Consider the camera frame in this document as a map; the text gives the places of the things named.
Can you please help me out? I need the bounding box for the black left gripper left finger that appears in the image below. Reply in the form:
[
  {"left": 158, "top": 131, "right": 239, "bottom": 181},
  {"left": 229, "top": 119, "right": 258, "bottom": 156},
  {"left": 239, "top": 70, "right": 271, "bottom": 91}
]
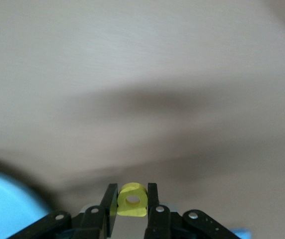
[{"left": 6, "top": 183, "right": 120, "bottom": 239}]

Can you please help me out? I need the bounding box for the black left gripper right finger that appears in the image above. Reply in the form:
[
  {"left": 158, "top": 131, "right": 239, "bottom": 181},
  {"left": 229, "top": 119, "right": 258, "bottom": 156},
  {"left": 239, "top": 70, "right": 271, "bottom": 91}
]
[{"left": 143, "top": 183, "right": 235, "bottom": 239}]

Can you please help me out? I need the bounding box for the yellow foam letter with hole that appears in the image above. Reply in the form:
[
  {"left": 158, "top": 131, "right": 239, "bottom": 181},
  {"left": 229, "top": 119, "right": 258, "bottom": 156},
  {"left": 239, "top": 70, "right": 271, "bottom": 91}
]
[{"left": 117, "top": 182, "right": 148, "bottom": 217}]

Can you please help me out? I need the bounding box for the blue plate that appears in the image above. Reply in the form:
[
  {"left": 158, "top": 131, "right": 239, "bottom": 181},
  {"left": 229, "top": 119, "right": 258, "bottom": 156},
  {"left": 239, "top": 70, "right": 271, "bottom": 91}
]
[{"left": 0, "top": 166, "right": 51, "bottom": 239}]

